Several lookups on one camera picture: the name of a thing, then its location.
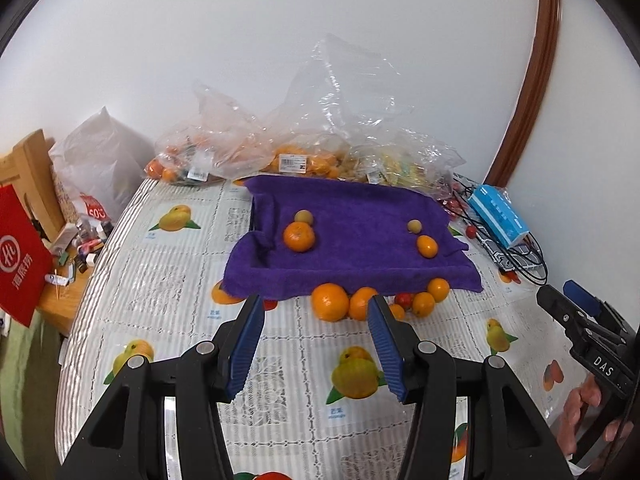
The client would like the clear bag yellow fruit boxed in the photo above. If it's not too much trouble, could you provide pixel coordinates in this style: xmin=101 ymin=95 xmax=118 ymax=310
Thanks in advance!
xmin=343 ymin=128 xmax=465 ymax=200

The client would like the clear bag with tomatoes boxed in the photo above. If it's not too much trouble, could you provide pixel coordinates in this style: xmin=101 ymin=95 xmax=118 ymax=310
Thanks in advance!
xmin=145 ymin=82 xmax=273 ymax=186

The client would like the red paper bag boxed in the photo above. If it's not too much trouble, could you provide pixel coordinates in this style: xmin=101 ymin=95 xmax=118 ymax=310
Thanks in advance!
xmin=0 ymin=184 xmax=52 ymax=327

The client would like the brown door frame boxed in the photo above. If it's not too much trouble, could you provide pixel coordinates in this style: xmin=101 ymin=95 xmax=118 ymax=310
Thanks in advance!
xmin=484 ymin=0 xmax=561 ymax=188

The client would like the large orange mandarin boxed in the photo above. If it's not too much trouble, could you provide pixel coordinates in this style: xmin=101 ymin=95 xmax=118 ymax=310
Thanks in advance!
xmin=283 ymin=221 xmax=316 ymax=252

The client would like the person's right hand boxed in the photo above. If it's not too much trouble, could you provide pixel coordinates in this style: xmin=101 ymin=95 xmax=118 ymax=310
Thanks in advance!
xmin=555 ymin=374 xmax=634 ymax=458

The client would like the oval orange kumquat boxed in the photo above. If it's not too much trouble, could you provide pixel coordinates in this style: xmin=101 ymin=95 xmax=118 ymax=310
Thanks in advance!
xmin=416 ymin=235 xmax=438 ymax=259

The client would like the blue tissue box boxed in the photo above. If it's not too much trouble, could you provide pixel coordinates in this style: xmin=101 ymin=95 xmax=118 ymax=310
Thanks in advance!
xmin=468 ymin=184 xmax=530 ymax=248

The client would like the cherry tomato near towel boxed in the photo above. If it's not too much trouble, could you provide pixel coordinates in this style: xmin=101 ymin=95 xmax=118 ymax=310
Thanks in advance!
xmin=394 ymin=292 xmax=413 ymax=311

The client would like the round orange kumquat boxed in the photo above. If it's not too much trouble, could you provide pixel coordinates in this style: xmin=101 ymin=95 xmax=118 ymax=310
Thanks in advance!
xmin=426 ymin=278 xmax=450 ymax=304

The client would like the small orange kumquat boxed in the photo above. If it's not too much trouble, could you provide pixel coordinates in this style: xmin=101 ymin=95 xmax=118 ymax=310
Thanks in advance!
xmin=411 ymin=292 xmax=436 ymax=318

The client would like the black cable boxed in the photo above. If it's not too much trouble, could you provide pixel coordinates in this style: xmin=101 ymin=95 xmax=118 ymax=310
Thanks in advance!
xmin=444 ymin=171 xmax=549 ymax=287

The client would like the purple towel on tray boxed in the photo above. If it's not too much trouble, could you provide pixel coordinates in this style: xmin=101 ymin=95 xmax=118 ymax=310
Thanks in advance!
xmin=222 ymin=174 xmax=483 ymax=300

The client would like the small tan longan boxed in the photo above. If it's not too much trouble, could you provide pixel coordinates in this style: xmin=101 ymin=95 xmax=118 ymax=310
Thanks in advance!
xmin=407 ymin=219 xmax=422 ymax=234

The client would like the larger tan longan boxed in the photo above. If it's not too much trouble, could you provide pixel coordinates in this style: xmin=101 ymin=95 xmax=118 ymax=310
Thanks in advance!
xmin=294 ymin=209 xmax=314 ymax=226

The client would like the bag of red dates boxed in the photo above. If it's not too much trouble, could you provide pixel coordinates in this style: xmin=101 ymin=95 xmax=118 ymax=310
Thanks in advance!
xmin=439 ymin=196 xmax=469 ymax=219

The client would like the white plastic bag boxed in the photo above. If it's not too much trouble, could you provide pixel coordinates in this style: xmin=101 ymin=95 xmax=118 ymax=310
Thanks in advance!
xmin=49 ymin=108 xmax=154 ymax=223

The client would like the clear bag of kumquats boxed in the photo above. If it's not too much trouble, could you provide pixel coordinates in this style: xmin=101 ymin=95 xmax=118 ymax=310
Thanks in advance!
xmin=262 ymin=34 xmax=413 ymax=182

